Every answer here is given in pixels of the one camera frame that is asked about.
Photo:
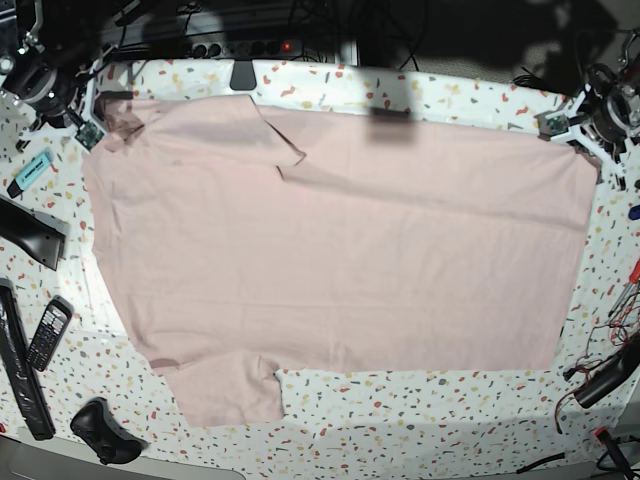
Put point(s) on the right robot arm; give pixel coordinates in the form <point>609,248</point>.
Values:
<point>50,58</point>

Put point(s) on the grey monitor stand foot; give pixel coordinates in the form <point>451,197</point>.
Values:
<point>243,76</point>

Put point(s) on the pink T-shirt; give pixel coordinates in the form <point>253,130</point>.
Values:
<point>237,240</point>

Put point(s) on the blue tool handle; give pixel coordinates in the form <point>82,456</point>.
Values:
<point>634,213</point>

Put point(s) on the red handled screwdriver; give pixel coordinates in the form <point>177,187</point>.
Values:
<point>632,282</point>

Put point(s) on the black cylinder with red wires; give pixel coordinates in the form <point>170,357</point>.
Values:
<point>615,371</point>

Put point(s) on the long black bar in plastic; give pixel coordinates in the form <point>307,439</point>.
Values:
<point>22,376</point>

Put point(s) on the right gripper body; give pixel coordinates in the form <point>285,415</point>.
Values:
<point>50,93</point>

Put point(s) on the black power strip red switch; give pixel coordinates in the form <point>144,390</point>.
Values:
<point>246,49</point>

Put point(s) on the light blue highlighter marker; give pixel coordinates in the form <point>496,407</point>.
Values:
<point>30,173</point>

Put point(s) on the terrazzo patterned table cover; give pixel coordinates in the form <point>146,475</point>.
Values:
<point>411,425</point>

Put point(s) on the black game controller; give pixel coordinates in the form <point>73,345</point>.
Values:
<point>112,444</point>

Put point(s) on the black cordless phone handset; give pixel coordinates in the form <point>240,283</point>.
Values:
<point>52,326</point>

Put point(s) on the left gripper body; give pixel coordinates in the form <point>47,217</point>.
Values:
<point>616,118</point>

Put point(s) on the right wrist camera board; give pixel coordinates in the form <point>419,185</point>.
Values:
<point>89,134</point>

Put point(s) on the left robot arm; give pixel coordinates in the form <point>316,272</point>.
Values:
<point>603,78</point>

